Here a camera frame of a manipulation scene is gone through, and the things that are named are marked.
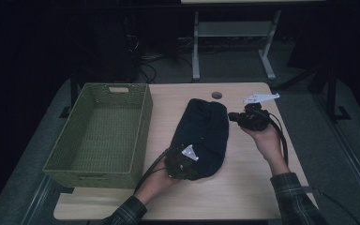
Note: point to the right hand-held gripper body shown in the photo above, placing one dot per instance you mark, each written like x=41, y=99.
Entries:
x=254, y=118

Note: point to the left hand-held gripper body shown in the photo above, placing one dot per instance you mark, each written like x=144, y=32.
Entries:
x=181, y=165

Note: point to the navy garment with fishbone print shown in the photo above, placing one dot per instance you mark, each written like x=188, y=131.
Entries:
x=206, y=131

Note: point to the green woven basket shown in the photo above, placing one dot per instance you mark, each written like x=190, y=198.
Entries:
x=106, y=137

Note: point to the person's right hand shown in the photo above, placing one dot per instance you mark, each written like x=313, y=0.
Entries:
x=268, y=142

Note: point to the person's left hand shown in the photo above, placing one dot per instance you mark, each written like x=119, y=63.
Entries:
x=159, y=184

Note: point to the black metal stand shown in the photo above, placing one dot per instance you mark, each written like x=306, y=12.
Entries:
x=332, y=90

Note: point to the black floor bracket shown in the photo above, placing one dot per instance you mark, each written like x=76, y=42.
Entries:
x=343, y=114
x=65, y=112

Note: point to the white metal desk frame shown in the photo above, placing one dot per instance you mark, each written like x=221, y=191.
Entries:
x=231, y=28

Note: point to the aluminium floor rail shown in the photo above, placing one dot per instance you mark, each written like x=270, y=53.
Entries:
x=350, y=156
x=36, y=203

